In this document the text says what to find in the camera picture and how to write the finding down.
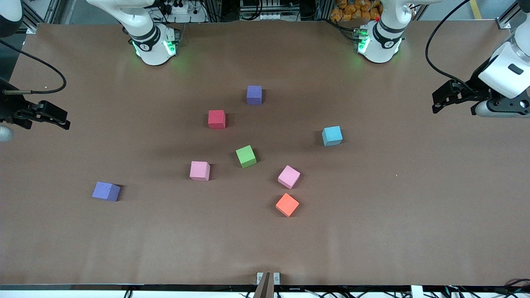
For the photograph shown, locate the blue foam cube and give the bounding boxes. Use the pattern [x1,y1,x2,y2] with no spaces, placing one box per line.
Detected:
[322,126,343,147]

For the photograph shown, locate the pink foam cube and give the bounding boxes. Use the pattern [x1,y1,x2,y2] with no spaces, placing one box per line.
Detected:
[277,165,301,190]
[190,161,211,181]

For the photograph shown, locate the red foam cube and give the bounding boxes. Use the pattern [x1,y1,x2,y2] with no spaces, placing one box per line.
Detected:
[208,110,226,130]

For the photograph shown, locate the purple foam cube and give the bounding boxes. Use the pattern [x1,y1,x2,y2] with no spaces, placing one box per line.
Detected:
[92,181,121,202]
[246,85,263,106]

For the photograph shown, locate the table cover sheet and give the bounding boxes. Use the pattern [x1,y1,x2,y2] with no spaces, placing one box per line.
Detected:
[0,21,530,286]

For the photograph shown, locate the bag of orange fruit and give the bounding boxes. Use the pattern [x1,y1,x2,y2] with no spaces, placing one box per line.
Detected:
[330,0,381,22]

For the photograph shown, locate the power strip with black plugs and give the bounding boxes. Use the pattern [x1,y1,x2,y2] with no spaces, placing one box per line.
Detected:
[159,0,195,15]

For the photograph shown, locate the black table edge strip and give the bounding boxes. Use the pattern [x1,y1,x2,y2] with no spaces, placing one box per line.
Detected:
[0,284,530,291]

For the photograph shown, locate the orange foam cube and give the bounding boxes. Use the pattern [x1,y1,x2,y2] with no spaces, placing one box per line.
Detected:
[275,193,300,218]

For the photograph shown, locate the green foam cube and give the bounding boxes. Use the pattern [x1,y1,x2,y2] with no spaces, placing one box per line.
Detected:
[236,145,257,168]

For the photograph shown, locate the white power strip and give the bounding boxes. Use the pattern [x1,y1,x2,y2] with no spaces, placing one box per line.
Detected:
[240,12,286,21]

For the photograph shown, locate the brown angled strut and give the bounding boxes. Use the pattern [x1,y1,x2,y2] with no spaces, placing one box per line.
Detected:
[253,272,272,298]

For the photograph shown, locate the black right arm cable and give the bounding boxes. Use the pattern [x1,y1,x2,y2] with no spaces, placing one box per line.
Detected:
[0,38,67,95]

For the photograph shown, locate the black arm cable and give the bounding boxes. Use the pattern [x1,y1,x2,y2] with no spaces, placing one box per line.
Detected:
[425,0,477,94]
[0,38,67,95]

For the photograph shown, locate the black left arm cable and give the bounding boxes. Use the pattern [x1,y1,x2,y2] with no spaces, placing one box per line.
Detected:
[425,0,477,94]

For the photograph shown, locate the aluminium frame profile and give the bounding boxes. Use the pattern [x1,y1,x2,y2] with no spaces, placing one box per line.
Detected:
[20,0,58,34]
[497,0,523,29]

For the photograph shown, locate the grey metal table bracket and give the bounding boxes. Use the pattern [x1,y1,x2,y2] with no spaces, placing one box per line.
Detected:
[256,272,281,285]

